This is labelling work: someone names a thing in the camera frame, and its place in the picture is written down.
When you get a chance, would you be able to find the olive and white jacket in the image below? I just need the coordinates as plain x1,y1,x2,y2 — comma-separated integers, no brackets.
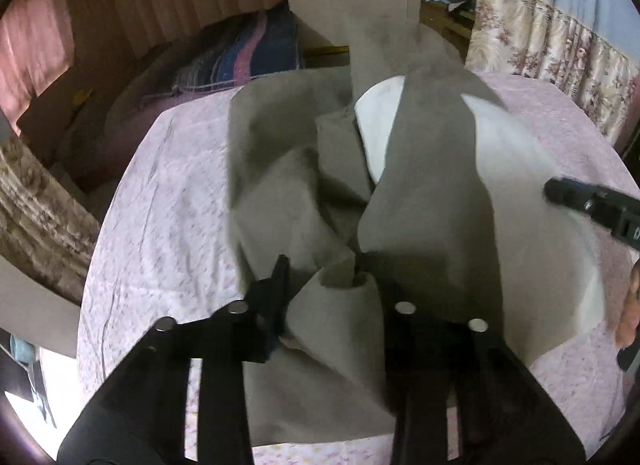
227,12,608,446

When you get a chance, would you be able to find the pink floral table cloth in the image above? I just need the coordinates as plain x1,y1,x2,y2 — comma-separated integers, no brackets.
75,70,638,465

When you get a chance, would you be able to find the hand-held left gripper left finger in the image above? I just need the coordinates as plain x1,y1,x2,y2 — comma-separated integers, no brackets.
56,254,292,465

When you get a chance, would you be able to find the light blue cup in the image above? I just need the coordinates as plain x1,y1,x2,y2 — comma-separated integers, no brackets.
10,335,36,363

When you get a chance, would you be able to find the pink window curtain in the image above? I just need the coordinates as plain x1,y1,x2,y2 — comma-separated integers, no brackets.
0,0,76,136

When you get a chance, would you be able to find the striped blue pink blanket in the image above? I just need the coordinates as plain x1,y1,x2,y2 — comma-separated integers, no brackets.
170,7,306,96

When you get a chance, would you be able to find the low bed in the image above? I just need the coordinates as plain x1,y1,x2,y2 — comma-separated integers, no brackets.
52,5,351,196

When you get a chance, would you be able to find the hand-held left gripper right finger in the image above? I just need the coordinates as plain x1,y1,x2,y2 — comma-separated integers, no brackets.
356,252,586,465

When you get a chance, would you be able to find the person's right hand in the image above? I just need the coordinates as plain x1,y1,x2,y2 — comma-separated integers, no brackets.
614,260,640,351

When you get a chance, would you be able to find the blue floral curtain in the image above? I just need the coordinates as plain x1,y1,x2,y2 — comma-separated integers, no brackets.
0,132,103,303
465,0,640,146

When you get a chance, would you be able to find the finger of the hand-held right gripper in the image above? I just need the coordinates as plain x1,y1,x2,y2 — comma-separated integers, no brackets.
544,176,640,252

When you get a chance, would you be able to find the wooden cabinet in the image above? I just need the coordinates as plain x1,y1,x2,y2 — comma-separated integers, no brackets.
415,0,476,63

